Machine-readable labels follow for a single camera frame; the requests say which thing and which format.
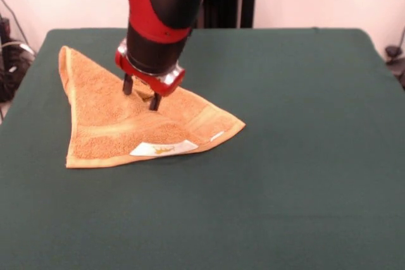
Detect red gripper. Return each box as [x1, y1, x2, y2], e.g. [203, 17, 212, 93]
[114, 38, 186, 112]

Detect orange terry towel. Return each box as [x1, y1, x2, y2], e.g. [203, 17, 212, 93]
[58, 45, 247, 169]

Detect dark green table cloth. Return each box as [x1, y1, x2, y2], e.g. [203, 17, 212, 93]
[0, 28, 405, 270]

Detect black cable bundle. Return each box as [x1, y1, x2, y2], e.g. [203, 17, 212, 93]
[0, 39, 36, 104]

